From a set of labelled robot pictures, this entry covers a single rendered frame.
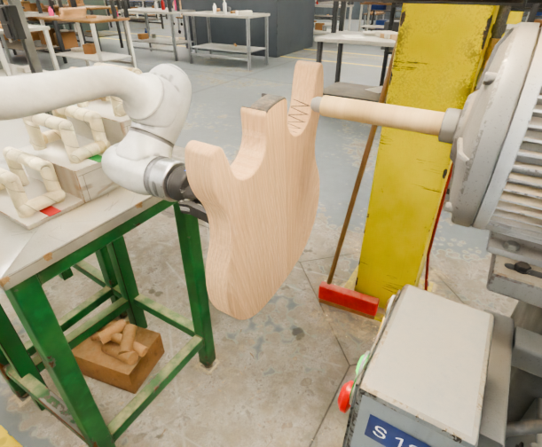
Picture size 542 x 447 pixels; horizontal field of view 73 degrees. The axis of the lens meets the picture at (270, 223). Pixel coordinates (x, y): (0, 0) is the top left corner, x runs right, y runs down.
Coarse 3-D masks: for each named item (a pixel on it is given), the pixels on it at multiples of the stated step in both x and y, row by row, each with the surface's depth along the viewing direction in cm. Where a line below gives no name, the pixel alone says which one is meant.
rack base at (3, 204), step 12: (36, 180) 105; (0, 192) 98; (36, 192) 98; (0, 204) 93; (12, 204) 93; (60, 204) 93; (72, 204) 93; (12, 216) 88; (36, 216) 88; (48, 216) 89
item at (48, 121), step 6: (36, 114) 94; (42, 114) 94; (48, 114) 94; (30, 120) 96; (36, 120) 94; (42, 120) 93; (48, 120) 92; (54, 120) 91; (60, 120) 90; (66, 120) 90; (48, 126) 93; (54, 126) 91; (60, 126) 89; (66, 126) 90
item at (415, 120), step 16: (320, 112) 58; (336, 112) 56; (352, 112) 55; (368, 112) 54; (384, 112) 53; (400, 112) 52; (416, 112) 51; (432, 112) 50; (400, 128) 53; (416, 128) 52; (432, 128) 50
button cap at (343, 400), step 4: (352, 380) 47; (344, 384) 47; (348, 384) 46; (352, 384) 46; (344, 388) 46; (348, 388) 46; (340, 392) 46; (344, 392) 45; (348, 392) 45; (340, 396) 46; (344, 396) 45; (348, 396) 45; (340, 400) 46; (344, 400) 45; (348, 400) 45; (340, 404) 45; (344, 404) 45; (348, 404) 45; (340, 408) 45; (344, 408) 45; (348, 408) 46; (344, 412) 46
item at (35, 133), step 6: (24, 120) 98; (30, 126) 99; (36, 126) 100; (30, 132) 99; (36, 132) 100; (30, 138) 101; (36, 138) 101; (42, 138) 102; (36, 144) 101; (42, 144) 102; (36, 150) 102
